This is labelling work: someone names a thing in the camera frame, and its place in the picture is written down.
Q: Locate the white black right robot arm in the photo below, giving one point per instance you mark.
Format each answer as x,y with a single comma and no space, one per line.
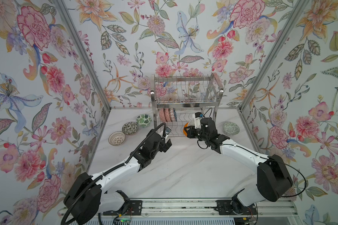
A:
272,176

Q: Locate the dark floral bowl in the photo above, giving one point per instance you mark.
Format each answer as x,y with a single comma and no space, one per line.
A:
162,115

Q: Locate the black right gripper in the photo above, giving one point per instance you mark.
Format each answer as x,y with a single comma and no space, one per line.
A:
191,133

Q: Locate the white lattice pattern bowl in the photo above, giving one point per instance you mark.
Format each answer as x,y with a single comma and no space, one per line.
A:
116,138

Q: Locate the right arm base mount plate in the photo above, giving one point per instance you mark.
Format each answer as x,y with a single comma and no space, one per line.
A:
229,207

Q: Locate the plain white bowl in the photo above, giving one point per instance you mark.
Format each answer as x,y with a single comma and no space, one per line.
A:
186,129

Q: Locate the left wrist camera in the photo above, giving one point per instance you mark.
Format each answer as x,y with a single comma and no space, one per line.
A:
167,130

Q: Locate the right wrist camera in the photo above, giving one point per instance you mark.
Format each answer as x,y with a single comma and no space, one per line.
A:
197,119

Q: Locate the blue geometric pattern bowl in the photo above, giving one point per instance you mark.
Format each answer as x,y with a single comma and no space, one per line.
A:
173,115

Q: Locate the dark speckled pattern bowl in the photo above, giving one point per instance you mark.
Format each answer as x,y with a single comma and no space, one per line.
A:
130,128

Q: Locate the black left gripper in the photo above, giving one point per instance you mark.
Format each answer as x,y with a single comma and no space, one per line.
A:
167,145

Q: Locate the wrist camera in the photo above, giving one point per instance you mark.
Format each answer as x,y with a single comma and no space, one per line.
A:
197,119
167,130

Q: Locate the green leaf pattern bowl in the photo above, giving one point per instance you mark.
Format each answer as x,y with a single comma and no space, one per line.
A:
144,120

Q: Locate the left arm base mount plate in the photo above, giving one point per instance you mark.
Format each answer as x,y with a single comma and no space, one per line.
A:
130,207

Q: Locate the steel two-tier dish rack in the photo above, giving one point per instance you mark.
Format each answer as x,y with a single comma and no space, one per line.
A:
186,95

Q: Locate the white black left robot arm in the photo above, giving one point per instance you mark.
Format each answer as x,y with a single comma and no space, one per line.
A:
88,195

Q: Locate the dark patterned bowl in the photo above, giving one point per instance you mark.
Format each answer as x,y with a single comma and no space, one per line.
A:
167,115

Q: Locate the pale green patterned bowl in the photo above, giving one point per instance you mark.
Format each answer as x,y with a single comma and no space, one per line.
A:
231,128

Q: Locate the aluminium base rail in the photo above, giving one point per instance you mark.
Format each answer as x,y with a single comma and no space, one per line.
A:
205,207

